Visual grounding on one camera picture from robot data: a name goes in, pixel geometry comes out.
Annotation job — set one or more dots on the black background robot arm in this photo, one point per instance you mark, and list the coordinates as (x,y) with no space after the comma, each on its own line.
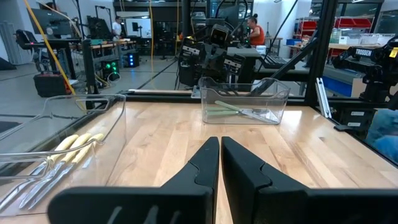
(373,62)

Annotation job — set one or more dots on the silver aluminium bracket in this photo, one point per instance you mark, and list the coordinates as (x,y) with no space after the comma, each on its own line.
(323,98)

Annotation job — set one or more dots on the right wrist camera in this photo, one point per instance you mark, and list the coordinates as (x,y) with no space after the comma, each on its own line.
(219,35)

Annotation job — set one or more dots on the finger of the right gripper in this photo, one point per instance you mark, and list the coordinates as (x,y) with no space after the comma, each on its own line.
(210,63)
(221,65)

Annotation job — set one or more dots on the red storage bins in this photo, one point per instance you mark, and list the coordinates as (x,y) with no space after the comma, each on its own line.
(345,22)

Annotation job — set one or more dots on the computer with blue lights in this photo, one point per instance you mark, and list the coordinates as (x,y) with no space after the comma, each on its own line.
(132,59)

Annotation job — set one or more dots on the black monitor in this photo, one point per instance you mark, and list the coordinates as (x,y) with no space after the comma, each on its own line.
(51,21)

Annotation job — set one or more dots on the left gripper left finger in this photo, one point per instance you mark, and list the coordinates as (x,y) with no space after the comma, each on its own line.
(174,202)

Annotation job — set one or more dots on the clear plastic bin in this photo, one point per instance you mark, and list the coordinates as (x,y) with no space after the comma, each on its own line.
(280,102)
(118,124)

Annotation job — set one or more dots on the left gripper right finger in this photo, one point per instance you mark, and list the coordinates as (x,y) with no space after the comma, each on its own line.
(273,202)

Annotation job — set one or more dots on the person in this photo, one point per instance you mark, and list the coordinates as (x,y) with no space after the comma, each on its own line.
(257,34)
(117,28)

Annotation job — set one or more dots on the computer with green lights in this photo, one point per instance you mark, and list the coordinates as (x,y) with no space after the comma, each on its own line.
(110,70)

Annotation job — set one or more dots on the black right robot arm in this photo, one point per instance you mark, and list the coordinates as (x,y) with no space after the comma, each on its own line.
(231,15)

